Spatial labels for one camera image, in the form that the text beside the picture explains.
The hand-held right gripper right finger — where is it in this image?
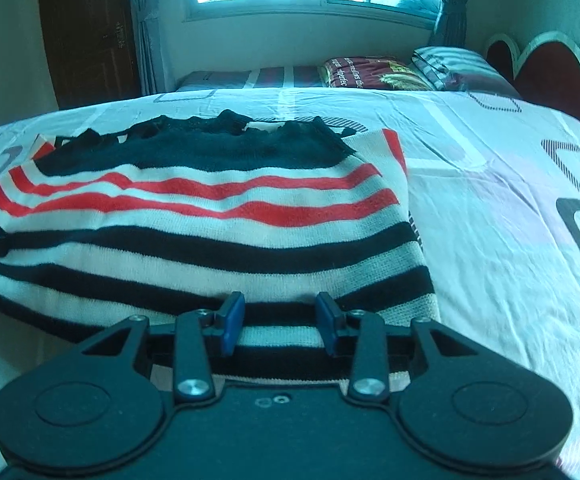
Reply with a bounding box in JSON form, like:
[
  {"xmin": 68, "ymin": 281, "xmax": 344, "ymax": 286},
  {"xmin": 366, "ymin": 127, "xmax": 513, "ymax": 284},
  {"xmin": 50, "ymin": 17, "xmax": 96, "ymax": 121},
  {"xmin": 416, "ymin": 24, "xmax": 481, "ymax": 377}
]
[{"xmin": 316, "ymin": 291, "xmax": 476, "ymax": 403}]

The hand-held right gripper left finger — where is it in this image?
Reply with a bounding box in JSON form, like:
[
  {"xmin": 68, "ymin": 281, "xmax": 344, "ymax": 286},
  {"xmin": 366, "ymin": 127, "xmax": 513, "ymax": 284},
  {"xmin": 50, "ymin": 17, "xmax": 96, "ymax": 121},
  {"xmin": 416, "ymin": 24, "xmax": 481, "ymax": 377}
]
[{"xmin": 77, "ymin": 291, "xmax": 247, "ymax": 402}]

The striped knit sweater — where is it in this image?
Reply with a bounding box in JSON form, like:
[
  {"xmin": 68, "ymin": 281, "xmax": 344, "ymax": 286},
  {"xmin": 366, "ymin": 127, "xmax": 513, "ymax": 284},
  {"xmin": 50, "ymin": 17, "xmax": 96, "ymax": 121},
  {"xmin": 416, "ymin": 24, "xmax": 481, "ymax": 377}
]
[{"xmin": 0, "ymin": 109, "xmax": 441, "ymax": 386}]

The bed with square-patterned sheet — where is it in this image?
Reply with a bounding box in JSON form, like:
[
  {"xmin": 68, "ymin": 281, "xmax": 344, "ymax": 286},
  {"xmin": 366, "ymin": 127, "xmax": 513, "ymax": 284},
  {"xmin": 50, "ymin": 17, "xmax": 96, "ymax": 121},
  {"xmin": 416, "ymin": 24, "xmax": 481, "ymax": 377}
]
[{"xmin": 0, "ymin": 85, "xmax": 580, "ymax": 480}]

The dark wooden door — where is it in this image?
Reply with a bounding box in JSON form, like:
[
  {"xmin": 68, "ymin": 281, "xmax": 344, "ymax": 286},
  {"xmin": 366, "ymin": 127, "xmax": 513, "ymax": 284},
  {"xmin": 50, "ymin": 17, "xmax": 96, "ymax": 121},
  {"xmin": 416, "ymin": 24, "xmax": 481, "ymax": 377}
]
[{"xmin": 37, "ymin": 0, "xmax": 141, "ymax": 110}]

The bed with striped sheet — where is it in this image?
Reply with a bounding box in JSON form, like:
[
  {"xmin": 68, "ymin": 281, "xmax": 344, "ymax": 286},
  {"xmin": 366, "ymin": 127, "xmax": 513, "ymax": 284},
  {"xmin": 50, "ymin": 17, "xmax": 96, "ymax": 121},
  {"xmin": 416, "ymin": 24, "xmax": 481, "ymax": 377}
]
[{"xmin": 175, "ymin": 64, "xmax": 331, "ymax": 93}]

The dark red printed pillow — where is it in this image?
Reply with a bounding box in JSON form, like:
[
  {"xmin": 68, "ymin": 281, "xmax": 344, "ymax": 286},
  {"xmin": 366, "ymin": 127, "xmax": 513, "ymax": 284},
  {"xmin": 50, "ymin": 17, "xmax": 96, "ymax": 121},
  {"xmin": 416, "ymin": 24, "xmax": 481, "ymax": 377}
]
[{"xmin": 320, "ymin": 55, "xmax": 433, "ymax": 92}]

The long blue curtain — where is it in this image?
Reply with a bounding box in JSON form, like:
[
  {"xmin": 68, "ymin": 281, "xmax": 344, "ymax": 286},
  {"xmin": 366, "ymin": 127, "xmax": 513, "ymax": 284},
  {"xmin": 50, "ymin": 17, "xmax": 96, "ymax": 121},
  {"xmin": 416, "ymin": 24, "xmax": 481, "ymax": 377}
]
[{"xmin": 122, "ymin": 0, "xmax": 171, "ymax": 96}]

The striped pillow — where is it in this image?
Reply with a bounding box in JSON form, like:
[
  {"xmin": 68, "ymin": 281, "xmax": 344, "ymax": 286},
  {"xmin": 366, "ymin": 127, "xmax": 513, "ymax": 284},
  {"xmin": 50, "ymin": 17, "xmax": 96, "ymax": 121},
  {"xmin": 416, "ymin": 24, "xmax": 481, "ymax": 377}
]
[{"xmin": 411, "ymin": 46, "xmax": 521, "ymax": 98}]

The blue bundle on windowsill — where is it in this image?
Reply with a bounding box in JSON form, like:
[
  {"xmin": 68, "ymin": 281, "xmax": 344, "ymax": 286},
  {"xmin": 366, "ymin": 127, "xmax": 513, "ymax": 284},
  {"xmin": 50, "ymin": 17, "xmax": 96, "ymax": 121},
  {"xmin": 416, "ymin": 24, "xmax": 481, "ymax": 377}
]
[{"xmin": 370, "ymin": 0, "xmax": 443, "ymax": 16}]

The red scalloped headboard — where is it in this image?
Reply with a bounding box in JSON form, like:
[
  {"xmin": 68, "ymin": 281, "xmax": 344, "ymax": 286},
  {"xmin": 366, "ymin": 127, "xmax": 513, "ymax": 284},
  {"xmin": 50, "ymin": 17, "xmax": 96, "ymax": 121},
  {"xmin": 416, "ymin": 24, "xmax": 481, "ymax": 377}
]
[{"xmin": 484, "ymin": 31, "xmax": 580, "ymax": 163}]

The tied blue curtain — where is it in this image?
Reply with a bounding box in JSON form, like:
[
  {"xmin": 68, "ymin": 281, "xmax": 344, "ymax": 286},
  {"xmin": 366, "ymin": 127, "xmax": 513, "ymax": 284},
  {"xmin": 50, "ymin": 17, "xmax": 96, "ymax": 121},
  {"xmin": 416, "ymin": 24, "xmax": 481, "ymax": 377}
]
[{"xmin": 365, "ymin": 0, "xmax": 486, "ymax": 48}]

